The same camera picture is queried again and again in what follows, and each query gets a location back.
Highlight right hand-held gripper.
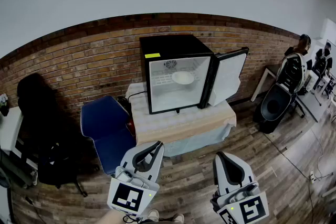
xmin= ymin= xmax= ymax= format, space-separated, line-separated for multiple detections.
xmin=209 ymin=151 xmax=270 ymax=224

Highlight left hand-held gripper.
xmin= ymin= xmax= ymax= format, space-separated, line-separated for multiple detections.
xmin=107 ymin=140 xmax=165 ymax=217

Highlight white plate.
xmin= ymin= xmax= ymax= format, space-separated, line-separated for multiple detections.
xmin=171 ymin=70 xmax=196 ymax=86

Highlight black mini fridge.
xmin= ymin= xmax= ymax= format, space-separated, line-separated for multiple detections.
xmin=139 ymin=34 xmax=250 ymax=115

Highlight person's left forearm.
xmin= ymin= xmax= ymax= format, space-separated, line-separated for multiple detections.
xmin=100 ymin=209 xmax=127 ymax=224

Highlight blue padded chair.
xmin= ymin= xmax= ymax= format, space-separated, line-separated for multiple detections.
xmin=80 ymin=95 xmax=138 ymax=176

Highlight table with beige cloth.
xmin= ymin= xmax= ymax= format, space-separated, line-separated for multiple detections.
xmin=125 ymin=82 xmax=237 ymax=157

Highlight person's white shoe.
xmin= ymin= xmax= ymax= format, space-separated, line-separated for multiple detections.
xmin=171 ymin=213 xmax=185 ymax=224
xmin=147 ymin=209 xmax=160 ymax=221

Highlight black and white office chair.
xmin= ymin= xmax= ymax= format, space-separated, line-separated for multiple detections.
xmin=252 ymin=52 xmax=309 ymax=135

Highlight white table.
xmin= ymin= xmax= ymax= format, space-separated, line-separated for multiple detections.
xmin=296 ymin=70 xmax=336 ymax=123

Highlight white desk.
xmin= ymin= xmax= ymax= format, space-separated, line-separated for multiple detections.
xmin=0 ymin=105 xmax=39 ymax=169

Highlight potted white flowers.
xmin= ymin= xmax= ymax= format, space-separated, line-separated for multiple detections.
xmin=0 ymin=93 xmax=10 ymax=117

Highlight black floor cable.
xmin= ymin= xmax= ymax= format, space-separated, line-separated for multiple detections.
xmin=264 ymin=133 xmax=313 ymax=182

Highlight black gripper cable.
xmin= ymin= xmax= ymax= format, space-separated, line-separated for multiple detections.
xmin=122 ymin=214 xmax=144 ymax=224

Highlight thin black cable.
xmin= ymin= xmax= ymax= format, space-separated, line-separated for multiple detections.
xmin=125 ymin=90 xmax=148 ymax=102

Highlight white floor cable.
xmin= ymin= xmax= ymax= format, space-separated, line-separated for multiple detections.
xmin=310 ymin=125 xmax=336 ymax=182

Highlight white frame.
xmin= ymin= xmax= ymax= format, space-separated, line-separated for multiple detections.
xmin=250 ymin=67 xmax=277 ymax=103

